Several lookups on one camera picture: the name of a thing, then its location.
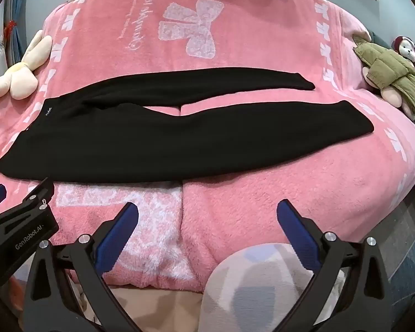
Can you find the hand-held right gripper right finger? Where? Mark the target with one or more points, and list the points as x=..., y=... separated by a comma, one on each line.
x=297, y=235

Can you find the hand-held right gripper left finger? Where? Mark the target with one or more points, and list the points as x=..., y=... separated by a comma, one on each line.
x=121, y=231

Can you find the black pants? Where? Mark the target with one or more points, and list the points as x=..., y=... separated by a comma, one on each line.
x=124, y=141

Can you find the orange object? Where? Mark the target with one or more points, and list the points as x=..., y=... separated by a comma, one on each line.
x=17, y=292

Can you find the pink bow-print blanket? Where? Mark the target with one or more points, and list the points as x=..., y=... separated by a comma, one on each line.
x=249, y=197

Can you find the person's knee in patterned trousers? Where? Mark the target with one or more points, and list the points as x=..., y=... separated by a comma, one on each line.
x=262, y=290

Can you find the cream flower plush toy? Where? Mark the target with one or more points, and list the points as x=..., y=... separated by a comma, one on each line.
x=19, y=74

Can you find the small red tag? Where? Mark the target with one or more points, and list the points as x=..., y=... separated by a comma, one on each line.
x=9, y=25

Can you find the teddy bear in green jacket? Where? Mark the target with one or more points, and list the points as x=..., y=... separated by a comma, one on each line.
x=396, y=72

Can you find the blue curtain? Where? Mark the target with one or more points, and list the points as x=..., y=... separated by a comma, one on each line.
x=15, y=1

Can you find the dark pillow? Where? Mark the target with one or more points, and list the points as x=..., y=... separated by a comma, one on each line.
x=378, y=39

